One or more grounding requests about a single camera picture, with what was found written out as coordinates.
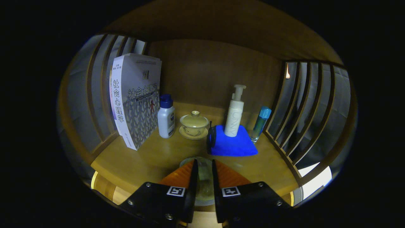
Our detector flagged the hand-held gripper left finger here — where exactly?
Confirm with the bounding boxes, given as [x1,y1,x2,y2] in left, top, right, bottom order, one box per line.
[119,159,199,228]

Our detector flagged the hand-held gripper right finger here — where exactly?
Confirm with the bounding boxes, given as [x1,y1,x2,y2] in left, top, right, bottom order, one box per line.
[212,159,291,228]

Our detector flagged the green scrubber with grey sponge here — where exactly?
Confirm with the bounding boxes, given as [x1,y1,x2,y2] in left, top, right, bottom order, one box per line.
[179,156,219,206]

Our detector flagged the wooden countertop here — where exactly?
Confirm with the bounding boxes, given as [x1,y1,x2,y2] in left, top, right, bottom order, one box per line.
[91,101,299,212]

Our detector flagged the brown wooden cabinet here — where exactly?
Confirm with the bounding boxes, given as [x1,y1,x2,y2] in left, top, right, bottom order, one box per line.
[57,0,358,228]

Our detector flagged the folded blue cloth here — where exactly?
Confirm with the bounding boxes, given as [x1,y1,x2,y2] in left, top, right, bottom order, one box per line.
[207,124,258,157]

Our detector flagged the clear blue bottle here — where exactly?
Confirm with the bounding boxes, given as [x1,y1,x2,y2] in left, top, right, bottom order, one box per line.
[252,106,272,143]

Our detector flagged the white bottle with blue cap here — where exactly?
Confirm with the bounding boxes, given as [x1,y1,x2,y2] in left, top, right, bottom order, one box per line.
[157,94,176,139]

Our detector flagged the yellow lidded teacup with saucer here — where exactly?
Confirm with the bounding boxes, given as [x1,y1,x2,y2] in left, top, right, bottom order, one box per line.
[179,111,210,140]

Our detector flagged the white pump bottle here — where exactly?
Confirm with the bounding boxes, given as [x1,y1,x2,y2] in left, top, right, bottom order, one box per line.
[224,85,247,137]

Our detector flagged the thick white patterned book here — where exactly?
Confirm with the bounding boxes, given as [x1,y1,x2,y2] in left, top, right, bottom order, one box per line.
[111,53,162,151]

